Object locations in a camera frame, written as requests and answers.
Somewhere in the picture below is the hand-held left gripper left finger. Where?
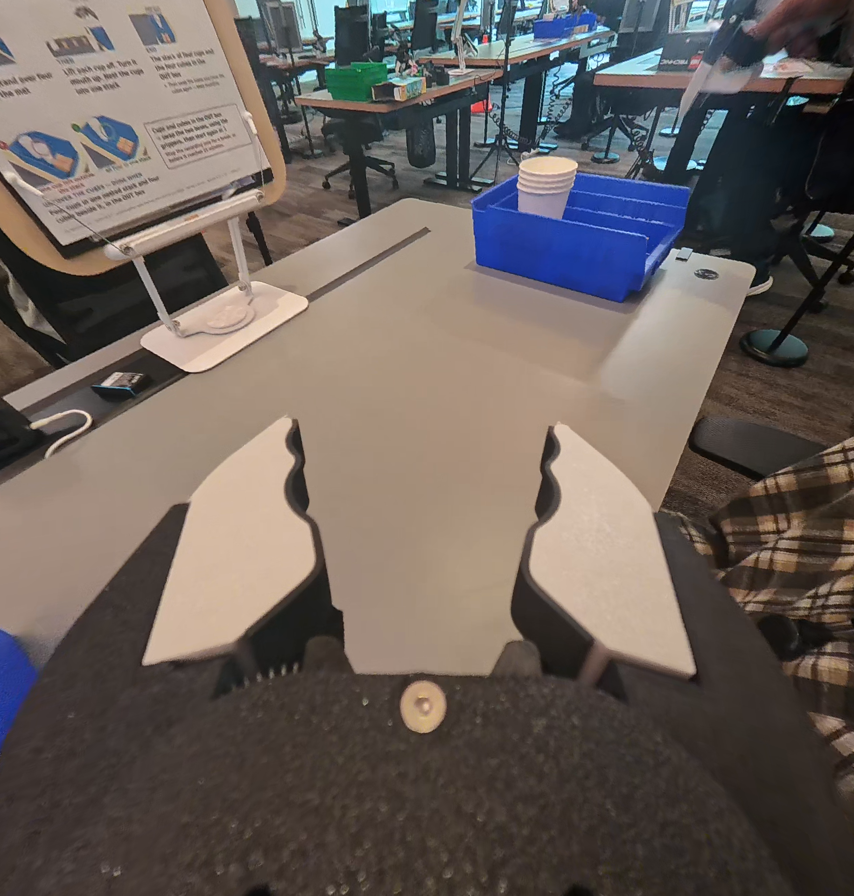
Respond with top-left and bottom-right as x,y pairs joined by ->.
142,416 -> 345,686

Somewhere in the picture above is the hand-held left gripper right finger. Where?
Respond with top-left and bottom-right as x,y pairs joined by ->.
510,423 -> 699,686

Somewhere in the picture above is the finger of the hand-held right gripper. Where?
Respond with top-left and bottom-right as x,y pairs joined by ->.
678,42 -> 733,128

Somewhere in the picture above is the blue plastic bin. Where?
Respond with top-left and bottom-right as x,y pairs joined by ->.
0,619 -> 40,796
533,10 -> 600,40
471,174 -> 692,304

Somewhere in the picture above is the person's right hand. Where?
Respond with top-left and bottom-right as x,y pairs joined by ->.
745,0 -> 854,60

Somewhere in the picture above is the black printed box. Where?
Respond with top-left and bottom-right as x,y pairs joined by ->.
661,29 -> 726,75

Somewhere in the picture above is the wood-edged office desk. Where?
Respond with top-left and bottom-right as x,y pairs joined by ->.
416,28 -> 617,190
294,66 -> 505,222
594,45 -> 854,184

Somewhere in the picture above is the black chair armrest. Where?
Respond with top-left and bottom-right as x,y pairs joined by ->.
688,416 -> 827,481

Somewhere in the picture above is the black tripod light stand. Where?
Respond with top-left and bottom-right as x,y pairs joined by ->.
469,0 -> 540,185

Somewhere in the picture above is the small black box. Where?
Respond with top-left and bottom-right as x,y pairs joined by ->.
91,371 -> 152,402

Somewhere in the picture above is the white document stand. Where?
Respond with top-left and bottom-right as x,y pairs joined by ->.
3,164 -> 309,374

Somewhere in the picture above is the white desk lamp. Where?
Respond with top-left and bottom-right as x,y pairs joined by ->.
437,0 -> 479,75

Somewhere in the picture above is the black charger with display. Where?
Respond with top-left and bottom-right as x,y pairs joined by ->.
0,406 -> 47,479

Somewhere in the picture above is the black mesh basket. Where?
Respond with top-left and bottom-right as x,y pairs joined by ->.
406,119 -> 437,169

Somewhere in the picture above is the small printed carton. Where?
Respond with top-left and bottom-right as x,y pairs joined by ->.
371,76 -> 428,103

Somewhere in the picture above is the green plastic crate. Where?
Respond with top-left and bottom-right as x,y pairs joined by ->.
324,62 -> 390,103

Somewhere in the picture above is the black office chair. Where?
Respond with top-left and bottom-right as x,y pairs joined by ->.
322,7 -> 400,192

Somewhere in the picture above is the tan-edged display board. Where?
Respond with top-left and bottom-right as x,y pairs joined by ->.
0,0 -> 288,276

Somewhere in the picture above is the printed instruction sheet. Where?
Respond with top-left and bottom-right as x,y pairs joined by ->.
0,0 -> 271,246

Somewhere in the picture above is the white cable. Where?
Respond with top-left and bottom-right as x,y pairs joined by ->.
29,409 -> 94,460

